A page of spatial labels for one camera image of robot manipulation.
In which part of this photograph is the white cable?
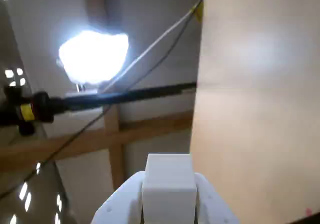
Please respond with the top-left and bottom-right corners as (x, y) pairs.
(98, 0), (204, 95)

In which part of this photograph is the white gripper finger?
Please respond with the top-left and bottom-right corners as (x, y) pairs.
(193, 171), (241, 224)
(91, 170), (146, 224)

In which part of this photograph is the bright white lamp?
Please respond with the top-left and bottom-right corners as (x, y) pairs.
(56, 30), (130, 96)

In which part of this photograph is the yellow tape piece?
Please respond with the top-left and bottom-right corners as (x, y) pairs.
(192, 1), (205, 23)

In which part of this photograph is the thin dark cable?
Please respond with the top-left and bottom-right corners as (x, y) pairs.
(0, 8), (202, 200)

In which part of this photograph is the white block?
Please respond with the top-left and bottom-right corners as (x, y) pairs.
(141, 153), (197, 224)

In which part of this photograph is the wooden partition frame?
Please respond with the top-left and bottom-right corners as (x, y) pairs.
(0, 0), (198, 192)

